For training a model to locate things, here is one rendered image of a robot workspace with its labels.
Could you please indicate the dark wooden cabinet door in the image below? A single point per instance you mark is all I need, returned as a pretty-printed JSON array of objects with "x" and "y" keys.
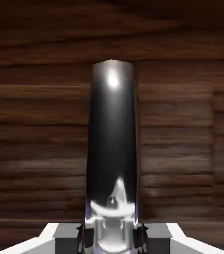
[{"x": 34, "y": 139}]

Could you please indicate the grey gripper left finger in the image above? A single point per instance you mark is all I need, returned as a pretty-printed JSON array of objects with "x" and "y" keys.
[{"x": 66, "y": 240}]

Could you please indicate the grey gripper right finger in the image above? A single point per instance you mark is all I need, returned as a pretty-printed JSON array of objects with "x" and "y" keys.
[{"x": 159, "y": 240}]

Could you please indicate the dark wooden cabinet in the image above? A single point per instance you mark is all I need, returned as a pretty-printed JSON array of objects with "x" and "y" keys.
[{"x": 222, "y": 139}]

